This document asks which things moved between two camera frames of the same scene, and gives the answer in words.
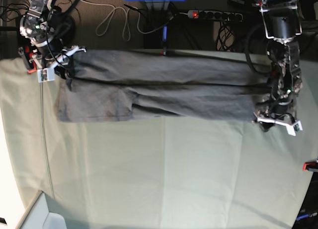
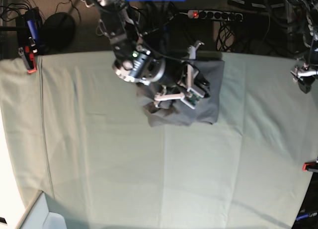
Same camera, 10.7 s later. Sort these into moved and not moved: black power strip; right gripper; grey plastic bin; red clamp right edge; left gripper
Moved: left gripper; right gripper
Not moved: grey plastic bin; red clamp right edge; black power strip
